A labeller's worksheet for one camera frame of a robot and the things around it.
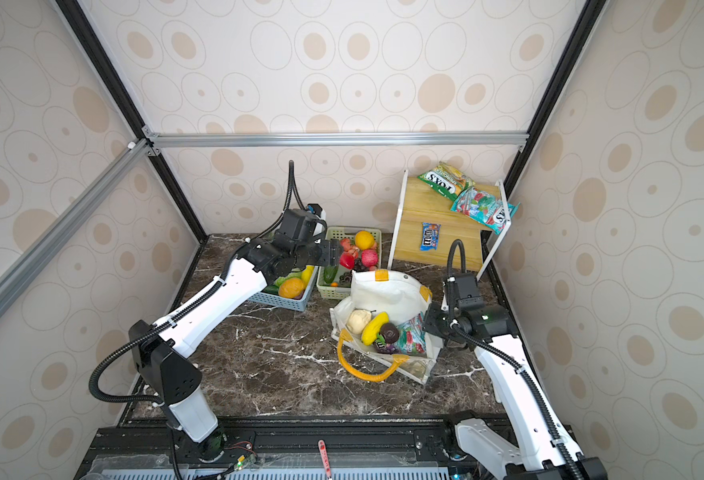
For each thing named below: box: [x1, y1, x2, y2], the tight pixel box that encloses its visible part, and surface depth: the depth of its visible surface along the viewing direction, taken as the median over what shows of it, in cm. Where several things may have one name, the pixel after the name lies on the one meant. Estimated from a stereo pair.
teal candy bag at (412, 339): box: [394, 312, 427, 356], surface depth 85 cm
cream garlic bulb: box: [347, 309, 372, 335], surface depth 91 cm
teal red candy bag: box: [450, 187, 521, 235], surface depth 80 cm
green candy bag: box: [418, 161, 476, 201], surface depth 86 cm
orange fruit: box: [355, 230, 375, 250], surface depth 112 cm
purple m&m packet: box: [372, 336, 396, 355], surface depth 87 cm
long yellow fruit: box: [361, 312, 390, 346], surface depth 90 cm
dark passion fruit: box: [380, 322, 400, 344], surface depth 87 cm
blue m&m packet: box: [420, 222, 442, 251], surface depth 99 cm
